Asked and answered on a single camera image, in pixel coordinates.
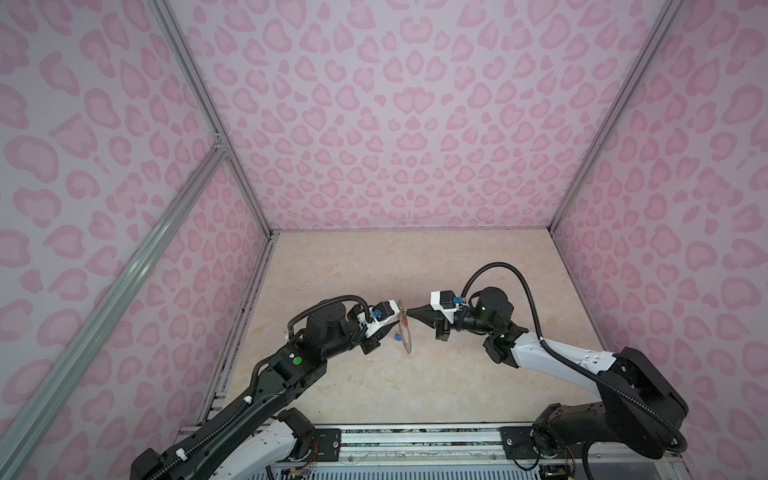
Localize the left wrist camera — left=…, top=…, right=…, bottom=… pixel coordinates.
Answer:
left=356, top=300, right=403, bottom=339

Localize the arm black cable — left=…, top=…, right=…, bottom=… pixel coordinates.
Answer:
left=459, top=261, right=690, bottom=454
left=286, top=294, right=373, bottom=337

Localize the diagonal aluminium frame bar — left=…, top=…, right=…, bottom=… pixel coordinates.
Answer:
left=1, top=145, right=228, bottom=479

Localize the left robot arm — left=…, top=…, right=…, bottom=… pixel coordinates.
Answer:
left=130, top=295, right=404, bottom=479

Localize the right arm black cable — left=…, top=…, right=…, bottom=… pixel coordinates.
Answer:
left=459, top=261, right=690, bottom=454

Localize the metal perforated ring disc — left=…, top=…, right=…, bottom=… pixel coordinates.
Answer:
left=399, top=310, right=413, bottom=355

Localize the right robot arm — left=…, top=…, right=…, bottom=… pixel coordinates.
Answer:
left=407, top=287, right=689, bottom=459

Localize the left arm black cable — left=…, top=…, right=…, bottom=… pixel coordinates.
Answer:
left=286, top=294, right=373, bottom=337

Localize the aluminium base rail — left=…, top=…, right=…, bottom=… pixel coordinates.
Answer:
left=160, top=421, right=679, bottom=480

